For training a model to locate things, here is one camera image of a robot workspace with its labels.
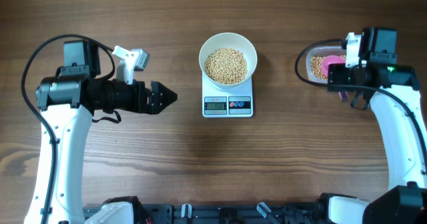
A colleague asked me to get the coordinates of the pink plastic measuring scoop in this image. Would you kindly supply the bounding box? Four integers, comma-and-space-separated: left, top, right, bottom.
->
321, 55, 348, 102

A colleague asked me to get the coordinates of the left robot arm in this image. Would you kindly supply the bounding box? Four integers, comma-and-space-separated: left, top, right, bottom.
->
24, 34, 177, 223

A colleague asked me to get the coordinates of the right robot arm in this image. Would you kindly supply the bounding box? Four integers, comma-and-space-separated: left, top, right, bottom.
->
324, 27, 426, 223

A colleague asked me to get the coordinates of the white digital kitchen scale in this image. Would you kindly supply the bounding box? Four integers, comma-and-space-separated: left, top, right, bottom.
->
201, 74, 254, 118

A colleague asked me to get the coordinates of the white bowl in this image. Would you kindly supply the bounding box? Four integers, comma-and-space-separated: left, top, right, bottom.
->
199, 33, 258, 89

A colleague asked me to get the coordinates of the clear plastic container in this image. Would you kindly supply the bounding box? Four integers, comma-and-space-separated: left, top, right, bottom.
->
306, 46, 346, 83

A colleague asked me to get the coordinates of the soybeans pile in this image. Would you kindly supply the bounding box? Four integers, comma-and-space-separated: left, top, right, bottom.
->
204, 48, 248, 85

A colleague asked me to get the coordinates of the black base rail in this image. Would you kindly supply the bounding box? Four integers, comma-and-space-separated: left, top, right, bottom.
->
83, 202, 334, 224

